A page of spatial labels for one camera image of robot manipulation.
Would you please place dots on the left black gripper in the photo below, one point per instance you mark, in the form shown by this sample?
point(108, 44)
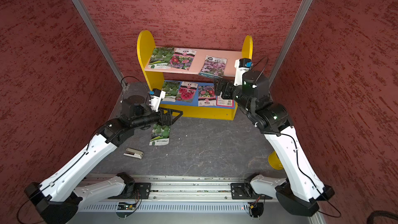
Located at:
point(169, 121)

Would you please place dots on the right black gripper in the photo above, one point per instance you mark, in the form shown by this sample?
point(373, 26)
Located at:
point(227, 93)

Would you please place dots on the purple flower seed bag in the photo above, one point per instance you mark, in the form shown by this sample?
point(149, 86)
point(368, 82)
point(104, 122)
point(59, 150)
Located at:
point(213, 67)

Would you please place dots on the large green gourd seed bag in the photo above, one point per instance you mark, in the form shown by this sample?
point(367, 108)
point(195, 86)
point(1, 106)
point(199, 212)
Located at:
point(160, 135)

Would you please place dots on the pink zinnia seed bag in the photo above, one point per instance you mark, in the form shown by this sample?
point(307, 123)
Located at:
point(182, 58)

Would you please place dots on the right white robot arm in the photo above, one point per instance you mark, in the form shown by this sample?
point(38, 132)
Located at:
point(301, 191)

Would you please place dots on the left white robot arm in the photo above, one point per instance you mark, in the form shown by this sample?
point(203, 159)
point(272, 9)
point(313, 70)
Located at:
point(58, 198)

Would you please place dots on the mixed flower seed bag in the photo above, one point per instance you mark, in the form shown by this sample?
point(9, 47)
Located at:
point(206, 96)

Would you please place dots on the pink back-side seed bag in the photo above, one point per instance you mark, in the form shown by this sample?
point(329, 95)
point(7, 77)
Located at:
point(220, 102)

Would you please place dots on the red dahlia seed bag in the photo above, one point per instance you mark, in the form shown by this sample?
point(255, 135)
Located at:
point(186, 92)

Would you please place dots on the green gourd bag lower shelf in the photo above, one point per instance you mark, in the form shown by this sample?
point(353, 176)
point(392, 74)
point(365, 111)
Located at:
point(171, 89)

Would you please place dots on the yellow wooden shelf unit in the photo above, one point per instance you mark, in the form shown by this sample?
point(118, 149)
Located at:
point(155, 76)

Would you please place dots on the silver stapler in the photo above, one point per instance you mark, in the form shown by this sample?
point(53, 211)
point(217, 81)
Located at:
point(133, 153)

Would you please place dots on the yellow pencil cup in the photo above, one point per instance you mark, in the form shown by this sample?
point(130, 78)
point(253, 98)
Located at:
point(274, 161)

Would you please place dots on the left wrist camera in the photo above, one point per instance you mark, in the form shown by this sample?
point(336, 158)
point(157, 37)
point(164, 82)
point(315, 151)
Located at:
point(156, 97)

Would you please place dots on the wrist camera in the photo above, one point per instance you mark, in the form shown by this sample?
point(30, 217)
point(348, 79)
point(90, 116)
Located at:
point(156, 97)
point(242, 65)

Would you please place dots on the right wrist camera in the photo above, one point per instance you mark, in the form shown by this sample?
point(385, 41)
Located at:
point(242, 65)

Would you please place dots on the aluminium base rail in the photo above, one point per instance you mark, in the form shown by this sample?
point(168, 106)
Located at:
point(191, 188)

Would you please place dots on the left corner aluminium post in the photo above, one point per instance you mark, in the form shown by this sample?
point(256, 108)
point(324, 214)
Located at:
point(82, 10)

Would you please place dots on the corner aluminium post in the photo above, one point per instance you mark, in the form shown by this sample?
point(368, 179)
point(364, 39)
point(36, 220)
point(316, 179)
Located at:
point(82, 10)
point(297, 22)

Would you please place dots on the right corner aluminium post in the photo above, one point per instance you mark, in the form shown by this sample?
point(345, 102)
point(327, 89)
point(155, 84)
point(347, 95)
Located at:
point(297, 22)

